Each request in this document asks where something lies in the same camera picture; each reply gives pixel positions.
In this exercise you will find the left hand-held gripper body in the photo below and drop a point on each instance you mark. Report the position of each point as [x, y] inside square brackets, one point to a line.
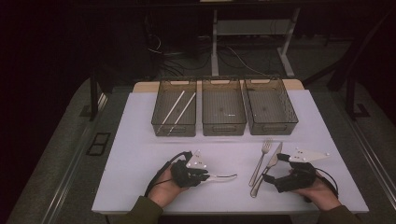
[186, 175]

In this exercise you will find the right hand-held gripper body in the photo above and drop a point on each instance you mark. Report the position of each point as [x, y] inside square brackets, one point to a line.
[295, 179]

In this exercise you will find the metal table knife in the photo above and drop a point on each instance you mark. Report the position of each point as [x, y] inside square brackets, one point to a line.
[271, 163]

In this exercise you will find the white soup spoon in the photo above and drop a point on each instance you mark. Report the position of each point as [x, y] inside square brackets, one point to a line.
[222, 177]

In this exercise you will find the transparent brown storage bin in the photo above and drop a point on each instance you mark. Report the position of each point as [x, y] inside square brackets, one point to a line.
[223, 107]
[165, 105]
[269, 107]

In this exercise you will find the person's left hand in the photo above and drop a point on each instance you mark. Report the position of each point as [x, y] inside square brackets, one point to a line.
[165, 191]

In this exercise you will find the person's right hand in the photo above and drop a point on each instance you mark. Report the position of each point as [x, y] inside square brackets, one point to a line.
[322, 194]

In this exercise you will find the metal fork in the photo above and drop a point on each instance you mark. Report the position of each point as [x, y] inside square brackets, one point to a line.
[261, 161]

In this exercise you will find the black metal stand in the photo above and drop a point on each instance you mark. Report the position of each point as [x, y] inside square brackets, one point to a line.
[350, 99]
[93, 99]

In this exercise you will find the wooden board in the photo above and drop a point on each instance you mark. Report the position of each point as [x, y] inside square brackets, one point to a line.
[141, 87]

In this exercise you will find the metal floor rail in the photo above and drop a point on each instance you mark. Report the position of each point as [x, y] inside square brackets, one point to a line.
[70, 165]
[373, 159]

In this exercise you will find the white metal desk frame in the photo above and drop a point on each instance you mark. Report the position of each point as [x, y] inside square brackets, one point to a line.
[214, 46]

